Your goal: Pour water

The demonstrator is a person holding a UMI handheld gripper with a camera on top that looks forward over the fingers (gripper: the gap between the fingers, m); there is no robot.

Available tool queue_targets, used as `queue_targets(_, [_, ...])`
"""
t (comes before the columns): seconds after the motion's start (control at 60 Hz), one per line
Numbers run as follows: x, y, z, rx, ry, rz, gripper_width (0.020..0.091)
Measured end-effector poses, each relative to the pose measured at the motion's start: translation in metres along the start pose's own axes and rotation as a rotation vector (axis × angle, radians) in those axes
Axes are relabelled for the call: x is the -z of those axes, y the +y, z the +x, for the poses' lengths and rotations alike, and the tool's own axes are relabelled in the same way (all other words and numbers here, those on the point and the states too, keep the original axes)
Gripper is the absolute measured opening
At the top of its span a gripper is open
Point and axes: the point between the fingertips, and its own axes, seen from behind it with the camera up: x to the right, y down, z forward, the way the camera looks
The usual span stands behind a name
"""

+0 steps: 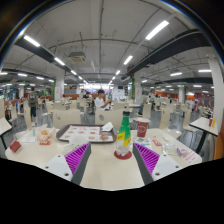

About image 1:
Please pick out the pink paper sheet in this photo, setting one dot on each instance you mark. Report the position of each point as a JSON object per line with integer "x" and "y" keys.
{"x": 190, "y": 156}

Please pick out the crumpled food wrapper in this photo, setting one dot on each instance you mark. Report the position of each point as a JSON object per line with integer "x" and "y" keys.
{"x": 45, "y": 134}

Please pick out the flat round red coaster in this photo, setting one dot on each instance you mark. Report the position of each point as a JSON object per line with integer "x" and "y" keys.
{"x": 117, "y": 156}

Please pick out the small red sauce packet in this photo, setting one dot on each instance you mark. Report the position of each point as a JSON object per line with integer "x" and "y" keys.
{"x": 156, "y": 142}

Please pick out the small teal bottle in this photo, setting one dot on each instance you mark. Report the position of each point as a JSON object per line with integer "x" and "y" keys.
{"x": 33, "y": 132}

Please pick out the red paper cup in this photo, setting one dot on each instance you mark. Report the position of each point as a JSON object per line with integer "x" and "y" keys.
{"x": 143, "y": 128}

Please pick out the beige chairs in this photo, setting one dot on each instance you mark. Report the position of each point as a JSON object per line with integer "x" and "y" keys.
{"x": 66, "y": 117}

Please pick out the green drink bottle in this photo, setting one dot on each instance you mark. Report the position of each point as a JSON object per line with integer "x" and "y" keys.
{"x": 123, "y": 136}

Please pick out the clear plastic bag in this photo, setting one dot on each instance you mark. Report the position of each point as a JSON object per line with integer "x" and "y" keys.
{"x": 171, "y": 150}

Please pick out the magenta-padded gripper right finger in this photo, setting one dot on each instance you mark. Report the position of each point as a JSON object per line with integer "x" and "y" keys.
{"x": 148, "y": 158}

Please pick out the white napkin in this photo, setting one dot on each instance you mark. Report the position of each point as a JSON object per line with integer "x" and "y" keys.
{"x": 107, "y": 127}

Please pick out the beige square table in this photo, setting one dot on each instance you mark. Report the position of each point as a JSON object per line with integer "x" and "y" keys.
{"x": 203, "y": 125}
{"x": 4, "y": 126}

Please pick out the ceiling air conditioner unit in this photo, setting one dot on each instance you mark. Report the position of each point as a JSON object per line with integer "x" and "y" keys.
{"x": 77, "y": 57}

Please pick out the dark food tray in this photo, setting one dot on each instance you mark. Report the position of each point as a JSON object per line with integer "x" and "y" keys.
{"x": 83, "y": 133}

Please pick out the printed flyers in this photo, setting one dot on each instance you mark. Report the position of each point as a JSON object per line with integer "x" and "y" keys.
{"x": 141, "y": 141}

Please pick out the white dotted cup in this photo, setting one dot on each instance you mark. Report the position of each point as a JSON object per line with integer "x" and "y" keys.
{"x": 76, "y": 140}

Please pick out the person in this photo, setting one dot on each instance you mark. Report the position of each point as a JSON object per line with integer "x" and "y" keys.
{"x": 100, "y": 103}
{"x": 32, "y": 103}

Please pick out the white printed paper sheet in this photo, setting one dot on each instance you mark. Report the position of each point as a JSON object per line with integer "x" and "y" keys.
{"x": 27, "y": 139}

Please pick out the ceiling lights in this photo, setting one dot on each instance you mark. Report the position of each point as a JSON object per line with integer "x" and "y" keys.
{"x": 156, "y": 30}

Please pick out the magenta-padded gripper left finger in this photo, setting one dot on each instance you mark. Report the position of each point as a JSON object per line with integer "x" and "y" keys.
{"x": 76, "y": 158}

